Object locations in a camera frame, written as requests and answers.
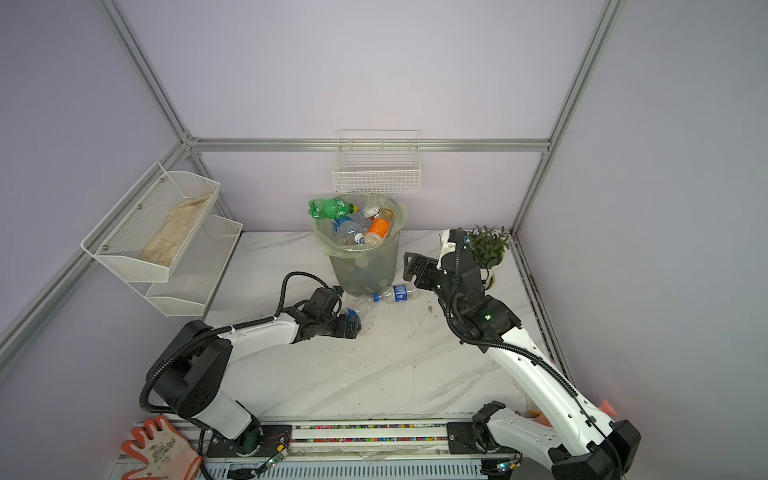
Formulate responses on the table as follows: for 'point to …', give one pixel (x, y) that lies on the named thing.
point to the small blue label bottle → (362, 305)
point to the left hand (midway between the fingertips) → (346, 327)
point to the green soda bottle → (333, 208)
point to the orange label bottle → (379, 228)
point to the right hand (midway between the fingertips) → (416, 256)
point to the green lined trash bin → (363, 246)
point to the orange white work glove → (169, 454)
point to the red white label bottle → (371, 211)
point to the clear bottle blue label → (349, 232)
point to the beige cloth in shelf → (165, 246)
